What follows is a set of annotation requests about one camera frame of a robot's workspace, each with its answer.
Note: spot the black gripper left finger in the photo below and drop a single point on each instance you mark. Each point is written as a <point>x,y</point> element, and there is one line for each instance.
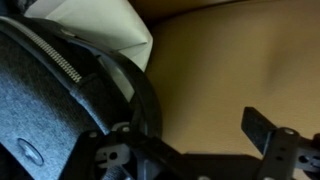
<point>83,153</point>

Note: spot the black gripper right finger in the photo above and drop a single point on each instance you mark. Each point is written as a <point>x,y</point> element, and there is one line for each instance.
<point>276,146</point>

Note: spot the black round bag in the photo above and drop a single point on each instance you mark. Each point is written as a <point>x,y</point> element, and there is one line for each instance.
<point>36,106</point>

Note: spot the brown leather sofa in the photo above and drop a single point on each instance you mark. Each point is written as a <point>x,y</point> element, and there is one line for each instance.
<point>233,73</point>

